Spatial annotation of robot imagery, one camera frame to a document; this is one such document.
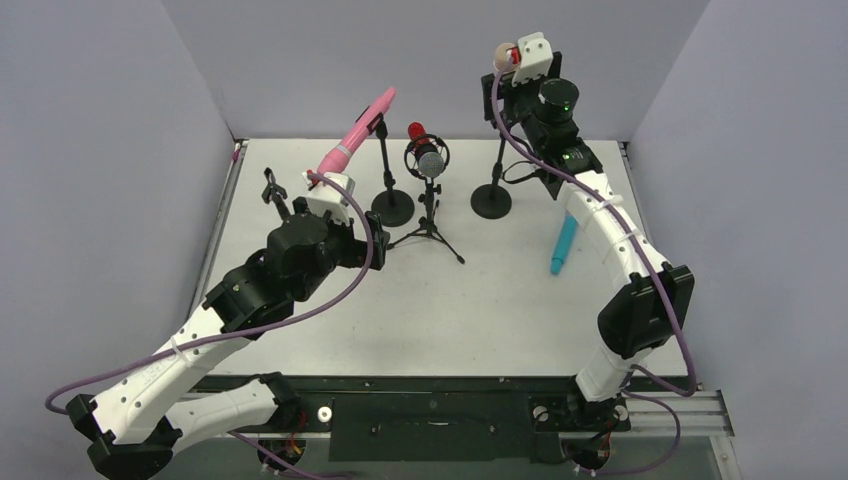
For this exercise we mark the red mesh microphone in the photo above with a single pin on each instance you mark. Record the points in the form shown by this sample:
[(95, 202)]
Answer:
[(429, 152)]

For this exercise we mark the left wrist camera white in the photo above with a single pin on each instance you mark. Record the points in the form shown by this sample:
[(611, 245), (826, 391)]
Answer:
[(323, 199)]

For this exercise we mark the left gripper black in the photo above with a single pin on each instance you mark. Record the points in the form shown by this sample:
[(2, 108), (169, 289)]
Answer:
[(356, 249)]

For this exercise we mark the pink microphone black stand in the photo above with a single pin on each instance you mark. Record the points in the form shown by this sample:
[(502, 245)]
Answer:
[(394, 206)]

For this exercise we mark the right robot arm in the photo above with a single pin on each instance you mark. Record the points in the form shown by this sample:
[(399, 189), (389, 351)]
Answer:
[(652, 295)]

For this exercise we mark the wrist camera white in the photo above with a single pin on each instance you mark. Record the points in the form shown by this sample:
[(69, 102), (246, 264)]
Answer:
[(531, 57), (323, 199)]

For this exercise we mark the black tripod shock-mount stand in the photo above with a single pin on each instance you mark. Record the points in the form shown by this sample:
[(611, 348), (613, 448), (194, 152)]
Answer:
[(428, 228)]

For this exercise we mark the teal microphone black stand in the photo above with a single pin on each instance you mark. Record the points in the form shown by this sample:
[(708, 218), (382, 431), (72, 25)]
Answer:
[(275, 194)]

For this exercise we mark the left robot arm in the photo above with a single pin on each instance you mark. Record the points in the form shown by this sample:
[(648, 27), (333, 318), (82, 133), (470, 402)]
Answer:
[(137, 426)]

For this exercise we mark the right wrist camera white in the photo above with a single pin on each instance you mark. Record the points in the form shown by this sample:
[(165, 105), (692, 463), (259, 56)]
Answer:
[(531, 57)]

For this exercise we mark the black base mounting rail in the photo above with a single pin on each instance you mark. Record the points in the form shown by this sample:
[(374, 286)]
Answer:
[(545, 420)]

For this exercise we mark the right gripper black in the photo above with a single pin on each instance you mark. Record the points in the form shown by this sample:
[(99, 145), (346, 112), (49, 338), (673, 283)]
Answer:
[(490, 97)]

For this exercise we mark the beige microphone black stand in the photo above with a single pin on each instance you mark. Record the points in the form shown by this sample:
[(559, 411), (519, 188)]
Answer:
[(492, 201)]

